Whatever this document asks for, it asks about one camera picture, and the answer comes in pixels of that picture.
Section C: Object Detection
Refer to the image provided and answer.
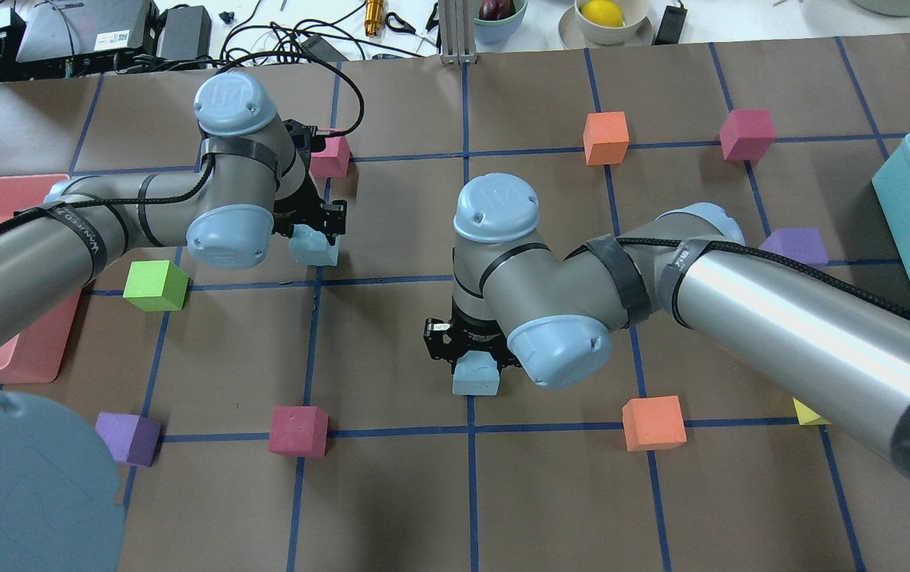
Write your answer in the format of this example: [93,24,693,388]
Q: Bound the yellow foam block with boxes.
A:
[792,398,830,426]

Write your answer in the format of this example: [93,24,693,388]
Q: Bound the green foam block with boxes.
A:
[122,261,190,312]

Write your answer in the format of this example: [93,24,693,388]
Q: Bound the orange foam block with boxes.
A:
[583,110,630,166]
[622,396,688,452]

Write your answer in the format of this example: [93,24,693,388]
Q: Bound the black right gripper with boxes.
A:
[423,311,521,373]

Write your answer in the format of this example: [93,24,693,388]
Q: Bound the magenta foam block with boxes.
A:
[719,109,776,160]
[267,405,330,458]

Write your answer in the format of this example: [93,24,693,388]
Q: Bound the blue bowl with dark fruit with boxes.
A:
[472,0,528,44]

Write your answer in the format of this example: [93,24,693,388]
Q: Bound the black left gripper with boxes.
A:
[272,119,347,245]

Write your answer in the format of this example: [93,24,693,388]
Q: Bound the magenta foam block front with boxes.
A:
[267,405,330,458]

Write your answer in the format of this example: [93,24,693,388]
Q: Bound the pink plastic tray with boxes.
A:
[0,174,80,385]

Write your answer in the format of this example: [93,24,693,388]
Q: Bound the grey-blue round robot base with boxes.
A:
[0,391,125,571]

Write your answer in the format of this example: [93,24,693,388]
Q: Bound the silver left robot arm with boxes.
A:
[0,70,347,347]

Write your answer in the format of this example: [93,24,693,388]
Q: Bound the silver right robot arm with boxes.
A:
[423,173,910,481]

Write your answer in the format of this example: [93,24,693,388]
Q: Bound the bowl with yellow lemon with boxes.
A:
[559,1,651,48]

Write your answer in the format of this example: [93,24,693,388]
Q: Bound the magenta foam block far right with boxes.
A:
[719,109,776,160]

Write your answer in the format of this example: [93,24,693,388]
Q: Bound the black electronics box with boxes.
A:
[16,1,160,68]

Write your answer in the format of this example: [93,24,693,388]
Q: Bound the orange foam block far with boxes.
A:
[583,110,630,166]

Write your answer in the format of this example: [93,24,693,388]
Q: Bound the black power adapter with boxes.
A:
[155,5,211,62]

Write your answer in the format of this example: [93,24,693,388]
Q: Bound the light blue foam block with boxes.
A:
[287,224,341,267]
[452,350,501,396]

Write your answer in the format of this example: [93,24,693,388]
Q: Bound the aluminium profile post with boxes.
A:
[438,0,478,65]

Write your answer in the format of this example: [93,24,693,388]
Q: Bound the purple foam block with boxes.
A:
[759,227,831,270]
[94,412,162,467]

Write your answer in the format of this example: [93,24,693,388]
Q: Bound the pink foam block behind arm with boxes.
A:
[309,135,351,179]

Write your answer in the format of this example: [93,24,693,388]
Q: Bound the purple foam block front left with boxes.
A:
[94,412,162,467]

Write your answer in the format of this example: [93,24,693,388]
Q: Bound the orange handled tool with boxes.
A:
[364,0,385,37]

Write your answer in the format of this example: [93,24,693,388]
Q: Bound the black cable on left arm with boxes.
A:
[0,51,366,260]

